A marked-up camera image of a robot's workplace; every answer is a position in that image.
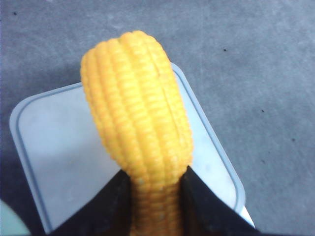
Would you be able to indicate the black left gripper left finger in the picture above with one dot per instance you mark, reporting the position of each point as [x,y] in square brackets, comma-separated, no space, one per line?
[107,214]

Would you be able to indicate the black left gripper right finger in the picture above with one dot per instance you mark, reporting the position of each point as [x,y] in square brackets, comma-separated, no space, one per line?
[204,214]

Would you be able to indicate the yellow corn cob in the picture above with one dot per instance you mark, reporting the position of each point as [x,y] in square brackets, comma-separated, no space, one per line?
[139,113]

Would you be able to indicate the silver digital kitchen scale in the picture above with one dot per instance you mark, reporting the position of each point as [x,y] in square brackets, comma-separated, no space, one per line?
[66,165]

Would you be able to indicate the light green plate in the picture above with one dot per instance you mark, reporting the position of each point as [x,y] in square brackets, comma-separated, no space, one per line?
[10,223]

